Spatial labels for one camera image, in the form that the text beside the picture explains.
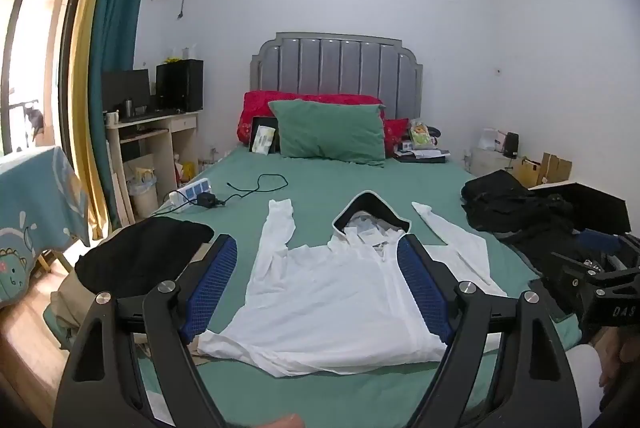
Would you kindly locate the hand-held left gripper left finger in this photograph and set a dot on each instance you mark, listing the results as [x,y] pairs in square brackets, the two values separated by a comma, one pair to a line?
[215,278]

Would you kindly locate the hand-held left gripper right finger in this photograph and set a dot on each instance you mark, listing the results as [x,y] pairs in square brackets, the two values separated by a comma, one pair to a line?
[422,288]

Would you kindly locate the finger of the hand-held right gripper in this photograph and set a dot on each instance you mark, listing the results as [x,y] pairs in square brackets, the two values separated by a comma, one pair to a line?
[572,275]
[597,240]

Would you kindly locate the white hooded jacket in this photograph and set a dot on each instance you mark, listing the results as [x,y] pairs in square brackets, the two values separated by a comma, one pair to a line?
[330,288]

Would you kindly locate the person's right hand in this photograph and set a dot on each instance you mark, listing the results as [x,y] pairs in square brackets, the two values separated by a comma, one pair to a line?
[617,350]

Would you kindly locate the person's left hand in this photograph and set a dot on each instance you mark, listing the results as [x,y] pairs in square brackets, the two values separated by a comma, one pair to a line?
[287,422]

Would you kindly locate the black flat panel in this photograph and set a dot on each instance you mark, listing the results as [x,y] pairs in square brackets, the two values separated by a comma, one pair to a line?
[590,203]

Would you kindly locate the dark crumpled garment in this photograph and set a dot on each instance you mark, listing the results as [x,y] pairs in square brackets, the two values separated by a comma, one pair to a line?
[540,253]

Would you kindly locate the black folded garment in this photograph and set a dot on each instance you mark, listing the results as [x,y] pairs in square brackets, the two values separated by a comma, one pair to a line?
[140,253]

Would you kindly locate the person's white garment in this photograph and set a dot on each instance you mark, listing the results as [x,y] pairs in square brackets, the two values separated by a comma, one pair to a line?
[582,378]

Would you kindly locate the cardboard boxes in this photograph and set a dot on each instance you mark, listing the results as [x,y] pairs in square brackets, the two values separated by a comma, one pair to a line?
[550,168]

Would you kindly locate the white power strip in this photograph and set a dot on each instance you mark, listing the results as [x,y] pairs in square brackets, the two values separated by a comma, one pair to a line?
[192,190]

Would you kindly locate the black jacket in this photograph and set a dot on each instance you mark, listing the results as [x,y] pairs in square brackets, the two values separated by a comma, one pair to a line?
[500,198]

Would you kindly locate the white trash bin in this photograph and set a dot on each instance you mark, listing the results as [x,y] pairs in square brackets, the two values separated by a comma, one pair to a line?
[142,198]

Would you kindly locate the yellow bottle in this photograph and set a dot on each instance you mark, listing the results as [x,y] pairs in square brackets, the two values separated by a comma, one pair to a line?
[188,173]

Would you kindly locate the black speaker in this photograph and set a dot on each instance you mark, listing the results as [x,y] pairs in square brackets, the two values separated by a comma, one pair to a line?
[511,144]

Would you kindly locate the white nightstand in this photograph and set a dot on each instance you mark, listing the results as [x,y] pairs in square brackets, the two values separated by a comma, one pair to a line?
[487,166]

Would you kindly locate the bed with green sheet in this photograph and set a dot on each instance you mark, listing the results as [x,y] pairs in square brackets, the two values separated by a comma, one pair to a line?
[320,188]

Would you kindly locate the white wipes packet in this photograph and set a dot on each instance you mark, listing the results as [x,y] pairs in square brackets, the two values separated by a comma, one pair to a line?
[262,141]

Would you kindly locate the white box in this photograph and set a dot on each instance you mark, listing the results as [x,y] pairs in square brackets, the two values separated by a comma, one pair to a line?
[490,141]

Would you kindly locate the beige folded garment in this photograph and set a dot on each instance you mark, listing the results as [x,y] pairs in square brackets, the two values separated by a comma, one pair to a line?
[67,303]

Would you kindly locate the green snack package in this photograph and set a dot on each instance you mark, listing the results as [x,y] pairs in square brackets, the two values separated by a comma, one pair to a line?
[420,136]

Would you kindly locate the small red pillow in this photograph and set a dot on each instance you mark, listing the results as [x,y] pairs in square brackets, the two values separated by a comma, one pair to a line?
[395,133]

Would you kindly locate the light wooden computer desk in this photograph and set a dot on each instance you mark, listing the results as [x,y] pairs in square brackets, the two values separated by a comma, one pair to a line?
[175,126]

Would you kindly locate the black tablet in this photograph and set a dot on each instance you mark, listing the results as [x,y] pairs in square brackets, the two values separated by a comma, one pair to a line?
[262,122]

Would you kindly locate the wooden chair leg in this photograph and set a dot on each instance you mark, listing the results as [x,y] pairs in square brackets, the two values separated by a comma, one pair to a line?
[47,263]

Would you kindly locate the large red pillow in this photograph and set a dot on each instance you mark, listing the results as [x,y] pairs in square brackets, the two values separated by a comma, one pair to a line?
[260,106]

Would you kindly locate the green pillow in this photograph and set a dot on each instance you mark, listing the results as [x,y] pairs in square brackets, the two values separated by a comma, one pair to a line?
[330,128]

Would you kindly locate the blue printed blanket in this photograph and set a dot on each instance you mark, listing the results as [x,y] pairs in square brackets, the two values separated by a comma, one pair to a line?
[40,208]

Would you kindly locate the steel tumbler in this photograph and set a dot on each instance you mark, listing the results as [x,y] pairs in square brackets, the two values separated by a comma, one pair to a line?
[129,108]

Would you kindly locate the white mug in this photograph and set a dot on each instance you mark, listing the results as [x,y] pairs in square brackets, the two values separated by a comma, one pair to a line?
[111,118]

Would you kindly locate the black computer tower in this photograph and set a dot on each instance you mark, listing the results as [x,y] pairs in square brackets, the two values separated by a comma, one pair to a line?
[180,86]

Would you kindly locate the black monitor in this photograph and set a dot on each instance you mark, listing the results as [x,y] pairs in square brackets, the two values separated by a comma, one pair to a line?
[125,88]

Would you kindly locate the yellow items on tower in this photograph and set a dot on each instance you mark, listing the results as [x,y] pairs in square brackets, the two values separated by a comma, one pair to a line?
[172,58]

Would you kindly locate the yellow curtain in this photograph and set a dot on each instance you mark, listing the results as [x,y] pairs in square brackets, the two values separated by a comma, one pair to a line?
[87,83]

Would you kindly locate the grey padded headboard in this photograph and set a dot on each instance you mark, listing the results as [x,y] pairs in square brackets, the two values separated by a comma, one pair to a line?
[340,63]

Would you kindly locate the teal curtain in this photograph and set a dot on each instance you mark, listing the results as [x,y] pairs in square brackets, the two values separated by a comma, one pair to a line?
[120,33]

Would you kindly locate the dark balcony door frame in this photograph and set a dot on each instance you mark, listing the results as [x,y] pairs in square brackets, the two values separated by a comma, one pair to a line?
[75,8]

